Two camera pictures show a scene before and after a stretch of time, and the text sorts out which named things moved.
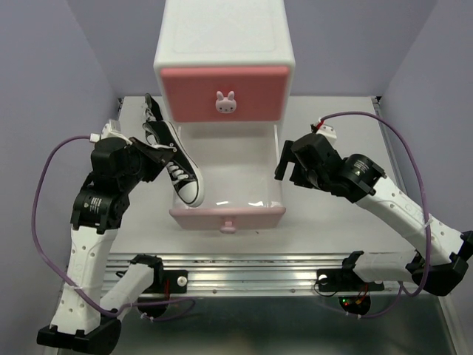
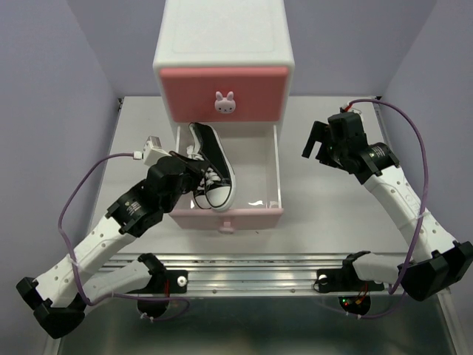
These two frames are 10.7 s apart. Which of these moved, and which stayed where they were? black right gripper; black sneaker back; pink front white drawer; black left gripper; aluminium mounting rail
Moved: black right gripper; black sneaker back; black left gripper
Stayed: aluminium mounting rail; pink front white drawer
